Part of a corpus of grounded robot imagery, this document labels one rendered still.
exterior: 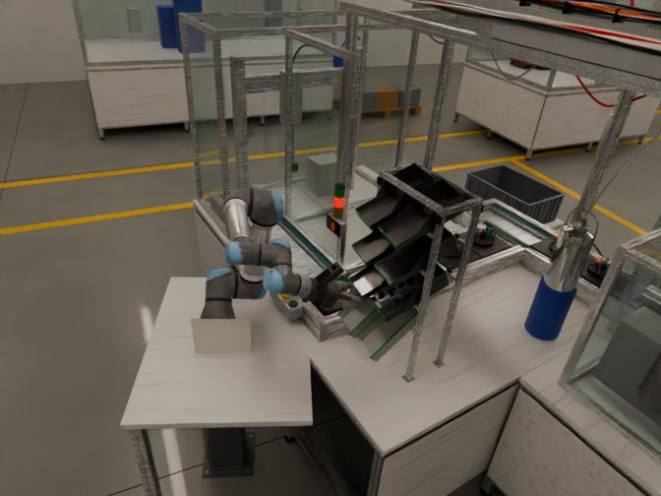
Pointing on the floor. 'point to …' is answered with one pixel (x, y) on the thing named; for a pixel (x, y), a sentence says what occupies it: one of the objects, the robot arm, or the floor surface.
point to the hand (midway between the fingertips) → (355, 291)
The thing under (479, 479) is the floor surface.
